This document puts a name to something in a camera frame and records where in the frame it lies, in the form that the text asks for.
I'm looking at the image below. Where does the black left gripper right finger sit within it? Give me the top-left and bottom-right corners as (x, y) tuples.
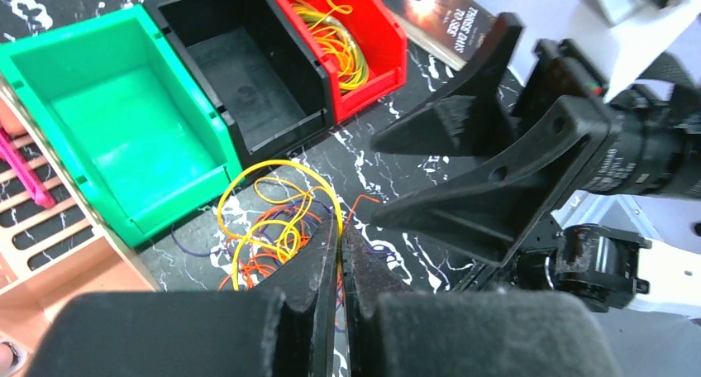
(340, 228), (620, 376)

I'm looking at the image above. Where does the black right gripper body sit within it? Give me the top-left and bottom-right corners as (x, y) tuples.
(512, 39), (611, 145)

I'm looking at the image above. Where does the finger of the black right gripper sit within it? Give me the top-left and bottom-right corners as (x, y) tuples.
(370, 12), (523, 156)
(370, 96), (613, 266)

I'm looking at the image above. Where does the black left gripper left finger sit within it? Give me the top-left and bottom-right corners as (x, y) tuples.
(27, 217), (339, 376)

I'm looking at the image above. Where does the yellow wire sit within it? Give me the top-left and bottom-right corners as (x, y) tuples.
(217, 160), (345, 293)

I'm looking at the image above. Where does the orange wire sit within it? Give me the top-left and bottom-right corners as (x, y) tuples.
(218, 194), (382, 293)

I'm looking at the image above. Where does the purple wire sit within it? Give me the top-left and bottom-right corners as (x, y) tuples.
(170, 198), (398, 271)

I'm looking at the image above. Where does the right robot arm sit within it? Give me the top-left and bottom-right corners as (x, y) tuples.
(371, 0), (700, 319)

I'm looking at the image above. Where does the dark paperback book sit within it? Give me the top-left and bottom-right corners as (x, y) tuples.
(381, 0), (495, 70)

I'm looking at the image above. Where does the red storage bin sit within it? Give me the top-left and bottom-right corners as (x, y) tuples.
(275, 0), (408, 123)

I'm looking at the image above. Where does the beige plastic file organizer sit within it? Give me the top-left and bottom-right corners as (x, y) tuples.
(1, 79), (159, 372)

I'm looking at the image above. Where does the black storage bin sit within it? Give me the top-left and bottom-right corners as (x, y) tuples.
(145, 0), (335, 168)

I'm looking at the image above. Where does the green storage bin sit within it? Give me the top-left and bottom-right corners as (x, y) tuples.
(1, 6), (242, 246)

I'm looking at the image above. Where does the yellow-green wire coil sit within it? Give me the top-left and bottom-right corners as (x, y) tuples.
(282, 0), (370, 93)

